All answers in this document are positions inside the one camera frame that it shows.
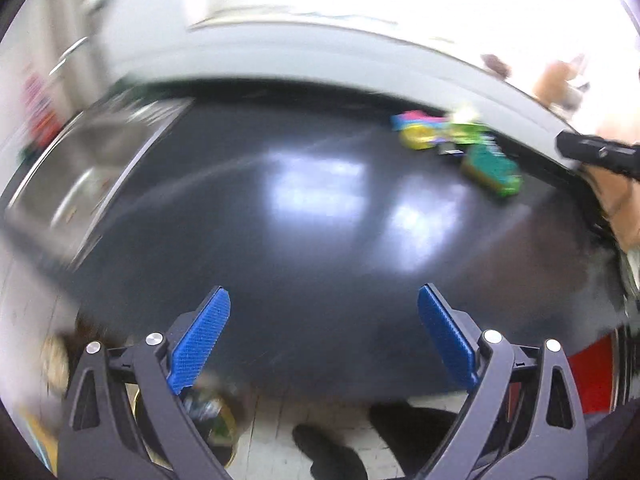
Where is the beige round disc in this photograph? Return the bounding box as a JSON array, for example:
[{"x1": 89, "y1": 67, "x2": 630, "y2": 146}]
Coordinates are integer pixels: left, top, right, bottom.
[{"x1": 41, "y1": 334, "x2": 72, "y2": 397}]

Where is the pink and blue wrapper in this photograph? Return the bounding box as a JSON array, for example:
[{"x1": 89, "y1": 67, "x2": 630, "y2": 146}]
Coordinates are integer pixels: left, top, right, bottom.
[{"x1": 391, "y1": 110, "x2": 447, "y2": 134}]

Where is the yellow box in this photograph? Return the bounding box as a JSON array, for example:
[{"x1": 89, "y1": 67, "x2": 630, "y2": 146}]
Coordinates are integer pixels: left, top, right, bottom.
[{"x1": 19, "y1": 406, "x2": 59, "y2": 476}]

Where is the trash bin with yellow rim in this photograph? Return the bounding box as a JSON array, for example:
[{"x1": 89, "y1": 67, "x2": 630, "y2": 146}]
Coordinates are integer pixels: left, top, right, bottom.
[{"x1": 134, "y1": 379, "x2": 242, "y2": 467}]

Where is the chrome metal frame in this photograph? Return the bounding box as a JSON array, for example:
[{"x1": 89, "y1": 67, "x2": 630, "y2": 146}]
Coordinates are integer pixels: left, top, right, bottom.
[{"x1": 611, "y1": 249, "x2": 640, "y2": 412}]

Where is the yellow wrapper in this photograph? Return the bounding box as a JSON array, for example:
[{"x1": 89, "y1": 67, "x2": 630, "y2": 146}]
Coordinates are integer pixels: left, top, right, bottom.
[{"x1": 401, "y1": 125, "x2": 442, "y2": 150}]

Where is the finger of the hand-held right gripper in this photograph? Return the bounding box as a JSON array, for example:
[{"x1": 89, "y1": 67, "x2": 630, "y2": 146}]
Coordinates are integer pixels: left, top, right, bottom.
[{"x1": 556, "y1": 130, "x2": 640, "y2": 179}]

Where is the dark green snack wrapper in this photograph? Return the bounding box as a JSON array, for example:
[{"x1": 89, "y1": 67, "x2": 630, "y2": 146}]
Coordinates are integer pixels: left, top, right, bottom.
[{"x1": 461, "y1": 142, "x2": 524, "y2": 197}]

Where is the person's dark trouser leg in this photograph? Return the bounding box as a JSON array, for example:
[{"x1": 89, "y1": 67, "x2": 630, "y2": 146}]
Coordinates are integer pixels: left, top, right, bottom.
[{"x1": 369, "y1": 402, "x2": 467, "y2": 480}]

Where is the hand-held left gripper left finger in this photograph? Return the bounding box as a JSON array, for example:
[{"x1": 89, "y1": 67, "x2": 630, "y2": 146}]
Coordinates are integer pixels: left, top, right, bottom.
[{"x1": 57, "y1": 286, "x2": 236, "y2": 480}]

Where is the tan blurred object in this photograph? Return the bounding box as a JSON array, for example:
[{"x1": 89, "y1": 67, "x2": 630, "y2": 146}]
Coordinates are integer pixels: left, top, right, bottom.
[{"x1": 533, "y1": 56, "x2": 587, "y2": 110}]

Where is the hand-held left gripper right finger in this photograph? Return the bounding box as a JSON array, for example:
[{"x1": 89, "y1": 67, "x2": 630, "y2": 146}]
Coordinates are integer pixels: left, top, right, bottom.
[{"x1": 415, "y1": 284, "x2": 589, "y2": 480}]

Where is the stainless steel sink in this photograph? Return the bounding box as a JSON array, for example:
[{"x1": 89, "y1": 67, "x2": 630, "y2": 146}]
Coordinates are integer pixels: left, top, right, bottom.
[{"x1": 5, "y1": 97, "x2": 197, "y2": 272}]

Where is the dark green sponge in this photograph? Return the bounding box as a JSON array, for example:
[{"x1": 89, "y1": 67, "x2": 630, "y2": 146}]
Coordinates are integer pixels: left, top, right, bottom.
[{"x1": 114, "y1": 81, "x2": 167, "y2": 102}]

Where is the red and pink soap bottle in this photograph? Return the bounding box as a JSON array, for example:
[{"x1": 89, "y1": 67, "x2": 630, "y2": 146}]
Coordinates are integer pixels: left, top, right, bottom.
[{"x1": 25, "y1": 71, "x2": 62, "y2": 137}]

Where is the light green wrapper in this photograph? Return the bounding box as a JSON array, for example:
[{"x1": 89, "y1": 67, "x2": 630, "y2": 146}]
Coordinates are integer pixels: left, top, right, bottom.
[{"x1": 444, "y1": 104, "x2": 490, "y2": 144}]

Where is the red container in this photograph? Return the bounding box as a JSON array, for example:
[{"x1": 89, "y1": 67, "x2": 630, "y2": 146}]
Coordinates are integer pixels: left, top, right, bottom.
[{"x1": 566, "y1": 337, "x2": 617, "y2": 414}]

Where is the chrome faucet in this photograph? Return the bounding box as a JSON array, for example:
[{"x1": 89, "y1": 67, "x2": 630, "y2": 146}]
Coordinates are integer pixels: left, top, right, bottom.
[{"x1": 49, "y1": 35, "x2": 103, "y2": 78}]

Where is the brown blurred object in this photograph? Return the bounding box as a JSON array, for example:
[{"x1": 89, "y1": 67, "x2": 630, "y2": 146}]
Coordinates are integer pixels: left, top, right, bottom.
[{"x1": 481, "y1": 53, "x2": 511, "y2": 79}]

